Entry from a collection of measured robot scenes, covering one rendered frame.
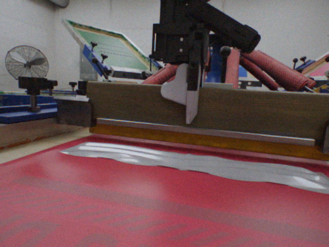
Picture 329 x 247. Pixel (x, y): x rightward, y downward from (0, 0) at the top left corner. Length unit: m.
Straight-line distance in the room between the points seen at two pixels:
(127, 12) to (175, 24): 4.82
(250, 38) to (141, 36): 4.61
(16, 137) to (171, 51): 0.27
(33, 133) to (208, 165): 0.29
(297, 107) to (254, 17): 4.35
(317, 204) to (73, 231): 0.21
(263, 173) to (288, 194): 0.04
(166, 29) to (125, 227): 0.28
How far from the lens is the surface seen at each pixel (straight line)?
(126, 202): 0.21
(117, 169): 0.28
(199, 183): 0.26
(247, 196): 0.25
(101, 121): 0.42
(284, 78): 1.00
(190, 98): 0.34
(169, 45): 0.37
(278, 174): 0.30
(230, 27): 0.37
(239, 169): 0.30
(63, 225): 0.19
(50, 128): 0.46
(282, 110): 0.38
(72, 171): 0.29
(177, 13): 0.40
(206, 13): 0.37
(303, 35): 4.76
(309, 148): 0.41
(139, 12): 5.08
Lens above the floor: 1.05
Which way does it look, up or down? 8 degrees down
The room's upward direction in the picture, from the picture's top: 3 degrees clockwise
